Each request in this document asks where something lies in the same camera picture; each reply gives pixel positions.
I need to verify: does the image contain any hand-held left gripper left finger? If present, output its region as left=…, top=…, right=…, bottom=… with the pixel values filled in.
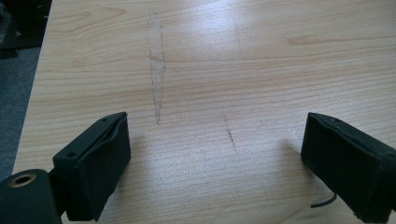
left=51, top=111, right=132, bottom=222

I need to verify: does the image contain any thin black cable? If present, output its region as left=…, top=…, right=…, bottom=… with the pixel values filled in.
left=310, top=192, right=338, bottom=209

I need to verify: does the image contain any black equipment base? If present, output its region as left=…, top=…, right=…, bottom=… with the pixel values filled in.
left=0, top=0, right=53, bottom=60

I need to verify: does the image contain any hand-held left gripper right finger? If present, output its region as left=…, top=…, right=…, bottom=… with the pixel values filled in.
left=300, top=112, right=396, bottom=224

